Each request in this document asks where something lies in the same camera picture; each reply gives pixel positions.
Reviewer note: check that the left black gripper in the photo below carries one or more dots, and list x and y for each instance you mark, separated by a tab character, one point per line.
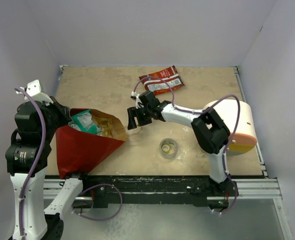
63	111

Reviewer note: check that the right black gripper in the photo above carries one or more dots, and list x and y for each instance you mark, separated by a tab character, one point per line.
132	112

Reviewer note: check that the red brown paper bag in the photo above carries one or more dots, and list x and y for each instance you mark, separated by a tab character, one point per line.
78	151

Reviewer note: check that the red white snack packet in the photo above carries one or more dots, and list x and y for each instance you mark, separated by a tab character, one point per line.
162	81

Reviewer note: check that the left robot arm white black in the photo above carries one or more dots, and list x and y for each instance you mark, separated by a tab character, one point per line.
27	161

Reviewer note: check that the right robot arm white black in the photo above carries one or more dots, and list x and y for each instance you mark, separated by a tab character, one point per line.
210	131

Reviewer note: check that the yellow kettle chips bag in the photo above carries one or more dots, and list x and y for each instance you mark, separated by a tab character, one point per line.
103	125

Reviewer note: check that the green snack packet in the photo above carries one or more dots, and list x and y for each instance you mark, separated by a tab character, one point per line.
83	122

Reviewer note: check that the clear tape roll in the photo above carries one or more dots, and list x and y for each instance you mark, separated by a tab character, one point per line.
168	148

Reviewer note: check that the large white paper roll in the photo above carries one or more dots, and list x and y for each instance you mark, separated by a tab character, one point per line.
245	138

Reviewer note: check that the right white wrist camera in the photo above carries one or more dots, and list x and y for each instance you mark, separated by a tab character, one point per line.
135	96

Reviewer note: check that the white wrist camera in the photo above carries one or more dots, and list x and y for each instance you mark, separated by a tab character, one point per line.
135	96
35	92

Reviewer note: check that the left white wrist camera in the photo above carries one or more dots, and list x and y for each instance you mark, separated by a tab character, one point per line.
35	92

